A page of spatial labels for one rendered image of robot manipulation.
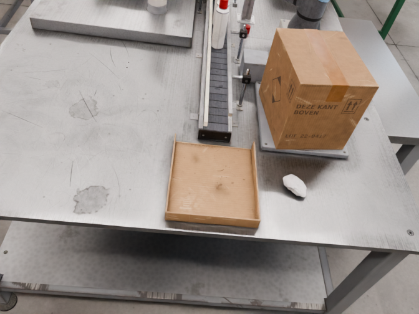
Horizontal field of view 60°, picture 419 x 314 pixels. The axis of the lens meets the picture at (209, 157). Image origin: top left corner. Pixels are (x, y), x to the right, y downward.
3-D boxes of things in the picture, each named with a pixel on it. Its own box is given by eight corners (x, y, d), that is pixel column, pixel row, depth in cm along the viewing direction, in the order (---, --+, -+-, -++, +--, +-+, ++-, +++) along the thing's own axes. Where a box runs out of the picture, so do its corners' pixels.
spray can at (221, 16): (211, 42, 154) (217, -6, 139) (222, 43, 154) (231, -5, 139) (210, 49, 150) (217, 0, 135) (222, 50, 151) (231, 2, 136)
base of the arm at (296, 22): (284, 20, 176) (290, 1, 168) (313, 23, 178) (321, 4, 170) (290, 39, 166) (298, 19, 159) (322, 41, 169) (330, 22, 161)
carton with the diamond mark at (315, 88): (257, 91, 140) (275, 27, 120) (317, 93, 144) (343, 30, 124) (275, 149, 121) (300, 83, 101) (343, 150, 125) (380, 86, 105)
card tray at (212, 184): (174, 141, 120) (174, 133, 117) (252, 149, 122) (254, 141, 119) (164, 220, 100) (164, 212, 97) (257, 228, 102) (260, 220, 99)
